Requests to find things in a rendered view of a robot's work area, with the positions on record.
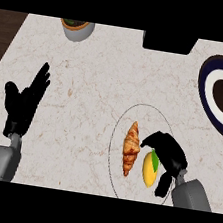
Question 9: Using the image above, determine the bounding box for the grey plant pot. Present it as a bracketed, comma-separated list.
[57, 17, 96, 46]

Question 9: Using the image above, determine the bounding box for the yellow lemon with green leaf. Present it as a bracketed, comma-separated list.
[139, 148, 162, 190]

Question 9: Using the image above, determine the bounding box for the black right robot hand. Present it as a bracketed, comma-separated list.
[133, 128, 193, 202]

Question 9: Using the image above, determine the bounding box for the brown croissant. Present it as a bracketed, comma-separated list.
[118, 119, 145, 179]

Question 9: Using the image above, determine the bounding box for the round marble-pattern placemat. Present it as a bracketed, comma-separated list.
[101, 99, 184, 207]

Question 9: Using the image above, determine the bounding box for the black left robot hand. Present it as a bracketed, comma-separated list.
[0, 56, 54, 143]

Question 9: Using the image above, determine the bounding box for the black box-shaped appliance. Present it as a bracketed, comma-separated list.
[140, 29, 199, 57]

